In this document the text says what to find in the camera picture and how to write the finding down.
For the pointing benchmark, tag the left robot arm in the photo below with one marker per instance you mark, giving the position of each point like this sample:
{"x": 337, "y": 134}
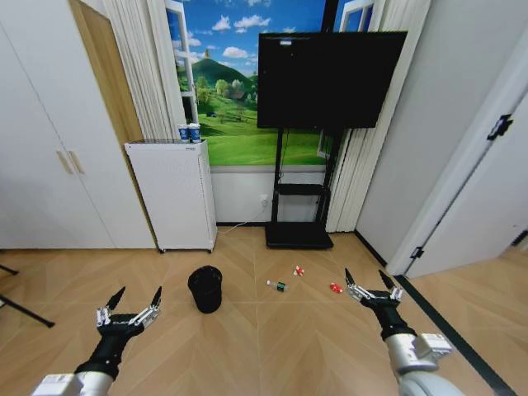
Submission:
{"x": 78, "y": 383}

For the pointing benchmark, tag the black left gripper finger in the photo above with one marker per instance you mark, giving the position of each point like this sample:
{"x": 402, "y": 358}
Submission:
{"x": 147, "y": 313}
{"x": 105, "y": 315}

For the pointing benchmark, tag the white wardrobe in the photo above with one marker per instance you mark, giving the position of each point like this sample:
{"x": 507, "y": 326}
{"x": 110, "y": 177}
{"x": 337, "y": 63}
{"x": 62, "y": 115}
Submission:
{"x": 37, "y": 144}

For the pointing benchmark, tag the small bottle green label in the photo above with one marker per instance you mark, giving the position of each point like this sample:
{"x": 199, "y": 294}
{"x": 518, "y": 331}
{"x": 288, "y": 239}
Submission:
{"x": 279, "y": 285}

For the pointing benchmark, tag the red white crumpled wrapper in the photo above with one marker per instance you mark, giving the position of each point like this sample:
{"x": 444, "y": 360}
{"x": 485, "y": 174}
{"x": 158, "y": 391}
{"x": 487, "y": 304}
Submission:
{"x": 299, "y": 271}

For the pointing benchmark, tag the black television stand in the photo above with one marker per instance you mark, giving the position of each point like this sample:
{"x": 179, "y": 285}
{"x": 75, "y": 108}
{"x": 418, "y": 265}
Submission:
{"x": 299, "y": 237}

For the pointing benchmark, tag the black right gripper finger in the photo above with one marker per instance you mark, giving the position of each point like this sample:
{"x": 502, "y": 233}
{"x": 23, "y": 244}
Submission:
{"x": 394, "y": 290}
{"x": 355, "y": 288}

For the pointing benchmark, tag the white air purifier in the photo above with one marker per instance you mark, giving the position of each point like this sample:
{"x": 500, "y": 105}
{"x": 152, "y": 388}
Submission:
{"x": 173, "y": 198}

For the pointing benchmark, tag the green landscape window mural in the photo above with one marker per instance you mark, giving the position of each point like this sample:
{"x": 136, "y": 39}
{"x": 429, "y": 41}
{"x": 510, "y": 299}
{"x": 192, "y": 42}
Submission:
{"x": 222, "y": 82}

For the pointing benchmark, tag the white door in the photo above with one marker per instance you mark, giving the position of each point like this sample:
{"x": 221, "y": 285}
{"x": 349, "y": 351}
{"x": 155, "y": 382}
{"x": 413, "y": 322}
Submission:
{"x": 462, "y": 185}

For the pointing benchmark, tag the blue white paper cup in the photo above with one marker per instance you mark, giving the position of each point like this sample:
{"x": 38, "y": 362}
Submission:
{"x": 182, "y": 133}
{"x": 194, "y": 133}

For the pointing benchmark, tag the wooden side panel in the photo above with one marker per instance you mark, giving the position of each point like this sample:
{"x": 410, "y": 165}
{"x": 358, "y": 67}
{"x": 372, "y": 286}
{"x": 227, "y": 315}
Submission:
{"x": 109, "y": 78}

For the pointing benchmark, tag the black door hinge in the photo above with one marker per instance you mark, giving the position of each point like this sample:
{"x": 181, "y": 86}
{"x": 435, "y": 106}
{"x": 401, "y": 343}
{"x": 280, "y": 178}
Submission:
{"x": 418, "y": 252}
{"x": 500, "y": 125}

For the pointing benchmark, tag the black television screen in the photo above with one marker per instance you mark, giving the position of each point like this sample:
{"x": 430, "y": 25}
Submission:
{"x": 326, "y": 78}

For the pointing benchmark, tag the black mesh trash bin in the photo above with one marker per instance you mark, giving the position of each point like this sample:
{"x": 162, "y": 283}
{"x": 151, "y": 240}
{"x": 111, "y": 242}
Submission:
{"x": 205, "y": 290}

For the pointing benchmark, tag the black metal furniture leg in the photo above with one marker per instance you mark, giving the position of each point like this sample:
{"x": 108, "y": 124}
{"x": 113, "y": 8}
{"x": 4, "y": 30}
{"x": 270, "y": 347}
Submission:
{"x": 8, "y": 270}
{"x": 29, "y": 313}

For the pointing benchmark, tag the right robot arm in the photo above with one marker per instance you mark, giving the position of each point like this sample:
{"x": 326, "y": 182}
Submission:
{"x": 416, "y": 359}

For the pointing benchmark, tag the white wall socket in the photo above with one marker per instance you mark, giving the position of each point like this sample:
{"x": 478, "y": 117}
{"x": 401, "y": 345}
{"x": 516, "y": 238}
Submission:
{"x": 264, "y": 201}

